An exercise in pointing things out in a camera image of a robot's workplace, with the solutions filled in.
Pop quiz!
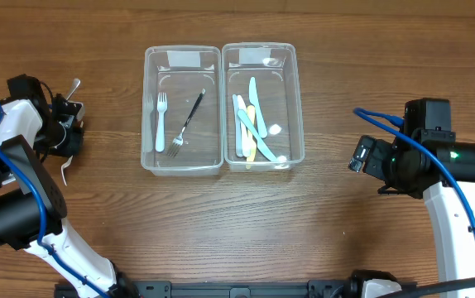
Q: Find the long silver metal fork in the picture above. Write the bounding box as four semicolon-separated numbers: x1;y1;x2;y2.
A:
65;78;81;100

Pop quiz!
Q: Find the white plastic fork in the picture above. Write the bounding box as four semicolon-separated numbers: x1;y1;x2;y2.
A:
60;156;74;186
155;92;168;152

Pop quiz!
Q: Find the black handled metal fork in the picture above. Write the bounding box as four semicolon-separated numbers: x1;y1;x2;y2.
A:
166;89;206;157

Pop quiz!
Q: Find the yellow plastic knife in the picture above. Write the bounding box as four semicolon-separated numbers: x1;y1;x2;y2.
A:
247;105;257;162

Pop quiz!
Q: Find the mint green plastic knife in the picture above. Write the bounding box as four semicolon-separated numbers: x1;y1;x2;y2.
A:
248;77;267;138

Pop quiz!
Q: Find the light blue plastic knife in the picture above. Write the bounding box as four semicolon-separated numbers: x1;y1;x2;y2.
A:
232;94;243;157

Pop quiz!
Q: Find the pale teal plastic knife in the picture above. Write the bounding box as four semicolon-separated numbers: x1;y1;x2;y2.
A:
237;109;278;162

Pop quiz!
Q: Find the cream white plastic knife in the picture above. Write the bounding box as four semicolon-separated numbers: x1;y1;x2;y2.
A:
237;95;251;157

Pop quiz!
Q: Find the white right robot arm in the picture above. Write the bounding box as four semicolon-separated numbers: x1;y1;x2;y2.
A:
348;98;475;297

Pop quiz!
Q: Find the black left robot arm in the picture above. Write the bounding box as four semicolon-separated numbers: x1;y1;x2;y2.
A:
0;74;140;297

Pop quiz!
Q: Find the left clear plastic container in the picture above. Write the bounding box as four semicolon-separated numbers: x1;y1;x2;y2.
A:
141;45;224;176

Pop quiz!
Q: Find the clear plastic container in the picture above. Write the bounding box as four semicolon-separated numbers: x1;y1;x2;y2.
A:
141;45;224;176
222;42;305;172

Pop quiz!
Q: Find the right clear plastic container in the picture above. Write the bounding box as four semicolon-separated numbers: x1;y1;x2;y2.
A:
222;42;305;172

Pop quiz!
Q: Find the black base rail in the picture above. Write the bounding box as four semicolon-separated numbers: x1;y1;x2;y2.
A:
55;268;419;298

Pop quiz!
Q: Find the black corrugated cable conduit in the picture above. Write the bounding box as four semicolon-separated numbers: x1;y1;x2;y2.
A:
381;273;475;298

